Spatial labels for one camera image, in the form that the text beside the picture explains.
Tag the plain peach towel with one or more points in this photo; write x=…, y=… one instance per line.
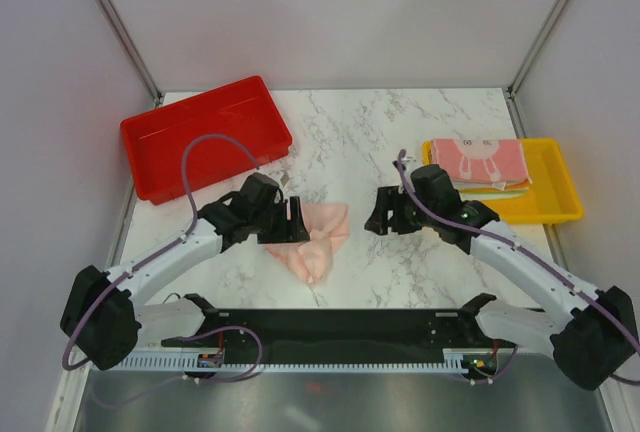
x=312, y=260

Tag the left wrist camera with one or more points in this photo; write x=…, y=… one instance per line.
x=287, y=188

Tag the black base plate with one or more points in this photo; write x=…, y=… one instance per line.
x=354, y=335

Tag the aluminium frame post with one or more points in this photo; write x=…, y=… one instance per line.
x=119, y=29
x=541, y=38

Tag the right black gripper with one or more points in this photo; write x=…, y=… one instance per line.
x=389, y=199

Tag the left aluminium frame post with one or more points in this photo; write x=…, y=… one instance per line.
x=119, y=29

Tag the pink striped towel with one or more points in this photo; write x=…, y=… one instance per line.
x=496, y=163

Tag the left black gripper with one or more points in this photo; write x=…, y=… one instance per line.
x=292, y=230

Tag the right aluminium frame post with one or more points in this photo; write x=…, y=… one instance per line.
x=541, y=38

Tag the white slotted cable duct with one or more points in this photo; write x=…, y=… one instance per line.
x=452, y=361

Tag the red plastic bin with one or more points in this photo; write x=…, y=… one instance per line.
x=156, y=140

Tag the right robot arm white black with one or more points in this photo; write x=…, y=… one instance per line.
x=588, y=332

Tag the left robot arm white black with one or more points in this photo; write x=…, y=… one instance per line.
x=102, y=313

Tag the yellow plastic bin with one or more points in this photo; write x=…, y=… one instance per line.
x=552, y=197

